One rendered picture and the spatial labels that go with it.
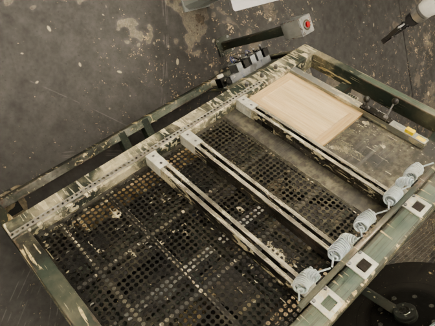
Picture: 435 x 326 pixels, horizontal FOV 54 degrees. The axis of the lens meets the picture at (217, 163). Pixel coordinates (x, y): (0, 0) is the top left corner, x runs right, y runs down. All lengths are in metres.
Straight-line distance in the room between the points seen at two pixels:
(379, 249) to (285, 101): 1.12
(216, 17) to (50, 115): 1.56
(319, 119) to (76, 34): 1.71
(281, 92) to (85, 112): 1.35
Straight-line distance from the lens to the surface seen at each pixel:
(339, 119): 2.60
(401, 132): 2.60
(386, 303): 2.37
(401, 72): 5.55
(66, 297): 1.90
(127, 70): 3.23
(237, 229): 1.96
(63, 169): 2.89
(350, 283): 1.84
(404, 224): 2.08
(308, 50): 3.07
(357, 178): 2.22
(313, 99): 2.70
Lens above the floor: 2.95
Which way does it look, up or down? 55 degrees down
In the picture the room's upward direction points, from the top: 98 degrees clockwise
